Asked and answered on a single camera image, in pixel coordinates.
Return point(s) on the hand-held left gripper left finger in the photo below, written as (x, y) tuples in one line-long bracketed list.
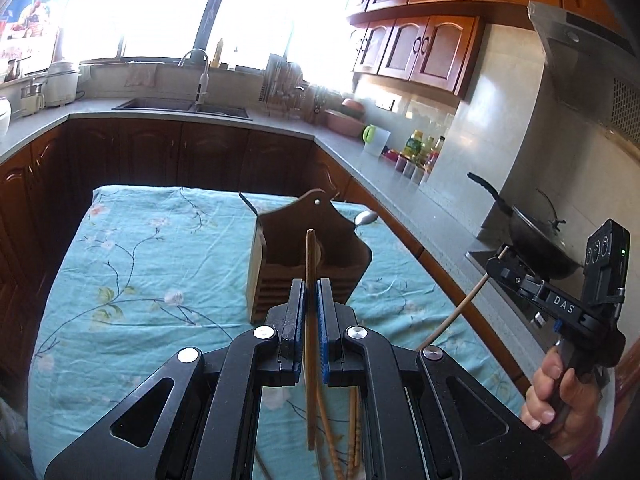
[(299, 332)]

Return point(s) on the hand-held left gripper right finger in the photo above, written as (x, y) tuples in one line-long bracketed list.
[(323, 332)]

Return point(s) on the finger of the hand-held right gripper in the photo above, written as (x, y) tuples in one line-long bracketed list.
[(511, 269)]

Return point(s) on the dark wooden chopstick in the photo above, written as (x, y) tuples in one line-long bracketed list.
[(310, 260)]

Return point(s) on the light wooden chopstick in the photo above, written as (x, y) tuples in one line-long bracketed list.
[(450, 317)]

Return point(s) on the wooden utensil holder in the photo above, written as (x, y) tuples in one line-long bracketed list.
[(282, 245)]

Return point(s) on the person's right forearm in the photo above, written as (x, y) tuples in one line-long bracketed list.
[(595, 455)]

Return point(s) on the person's right hand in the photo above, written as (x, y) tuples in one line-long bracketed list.
[(540, 400)]

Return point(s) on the black wok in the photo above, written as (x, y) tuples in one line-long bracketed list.
[(540, 240)]

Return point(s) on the bamboo chopstick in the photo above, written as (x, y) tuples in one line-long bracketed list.
[(354, 430), (329, 425)]

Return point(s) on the metal spoon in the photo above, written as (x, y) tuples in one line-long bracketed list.
[(366, 217)]

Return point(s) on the row of seasoning jars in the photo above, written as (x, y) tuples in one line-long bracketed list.
[(412, 170)]

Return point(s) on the teal floral tablecloth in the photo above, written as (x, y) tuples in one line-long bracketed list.
[(150, 285)]

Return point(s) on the yellow green bottle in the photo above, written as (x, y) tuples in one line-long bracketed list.
[(413, 146)]

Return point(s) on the steel range hood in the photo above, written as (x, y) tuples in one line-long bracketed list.
[(585, 70)]

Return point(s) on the pink basin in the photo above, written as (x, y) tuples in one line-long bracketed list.
[(342, 120)]

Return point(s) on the wooden base cabinets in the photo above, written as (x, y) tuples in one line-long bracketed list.
[(150, 152)]

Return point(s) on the metal dish rack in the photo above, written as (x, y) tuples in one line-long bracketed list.
[(280, 85)]

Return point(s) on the steel kitchen sink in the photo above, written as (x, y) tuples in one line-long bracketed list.
[(165, 105)]

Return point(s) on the curved steel faucet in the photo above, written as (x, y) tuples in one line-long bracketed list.
[(202, 80)]

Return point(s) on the yellow dish soap bottle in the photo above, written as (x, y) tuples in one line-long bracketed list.
[(217, 55)]

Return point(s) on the white rice cooker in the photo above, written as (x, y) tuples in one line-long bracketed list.
[(61, 85)]

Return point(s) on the small white blender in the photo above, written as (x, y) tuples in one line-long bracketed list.
[(32, 100)]

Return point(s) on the kitchen window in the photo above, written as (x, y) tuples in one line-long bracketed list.
[(150, 5)]

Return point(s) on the wooden wall cabinets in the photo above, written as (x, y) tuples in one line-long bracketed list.
[(430, 50)]

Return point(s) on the fruit and palm wall poster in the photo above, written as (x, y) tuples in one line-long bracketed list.
[(30, 20)]

